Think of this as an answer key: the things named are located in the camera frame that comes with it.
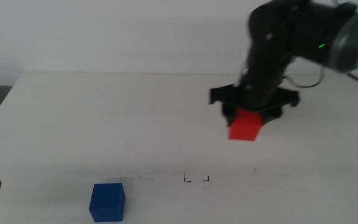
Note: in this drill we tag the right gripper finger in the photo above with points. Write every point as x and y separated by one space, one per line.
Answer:
272 115
228 113

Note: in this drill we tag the red cube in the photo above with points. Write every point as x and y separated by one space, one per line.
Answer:
244 128

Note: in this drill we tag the blue cube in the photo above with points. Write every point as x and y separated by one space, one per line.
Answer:
107 203

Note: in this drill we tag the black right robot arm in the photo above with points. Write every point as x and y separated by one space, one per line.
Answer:
322 25

